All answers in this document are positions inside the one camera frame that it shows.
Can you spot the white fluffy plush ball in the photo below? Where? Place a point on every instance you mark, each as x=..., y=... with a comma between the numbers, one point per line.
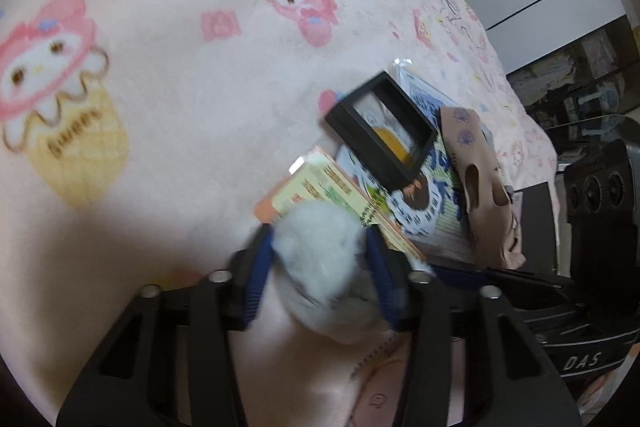
x=322, y=275

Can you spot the pink cartoon print blanket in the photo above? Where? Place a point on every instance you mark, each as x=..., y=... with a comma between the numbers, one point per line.
x=137, y=136

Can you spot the Shin-chan bead art kit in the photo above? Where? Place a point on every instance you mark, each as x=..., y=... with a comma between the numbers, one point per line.
x=431, y=211

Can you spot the yellow orange printed card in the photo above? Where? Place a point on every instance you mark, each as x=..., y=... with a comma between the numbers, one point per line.
x=316, y=176

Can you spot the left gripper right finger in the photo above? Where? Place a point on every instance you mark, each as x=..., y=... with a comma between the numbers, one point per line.
x=389, y=271

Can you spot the black storage box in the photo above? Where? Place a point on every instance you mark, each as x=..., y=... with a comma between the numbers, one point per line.
x=533, y=206

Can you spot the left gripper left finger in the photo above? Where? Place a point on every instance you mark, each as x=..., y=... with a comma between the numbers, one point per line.
x=250, y=270

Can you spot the black shadow box frame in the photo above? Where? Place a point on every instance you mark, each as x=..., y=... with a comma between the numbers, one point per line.
x=385, y=129

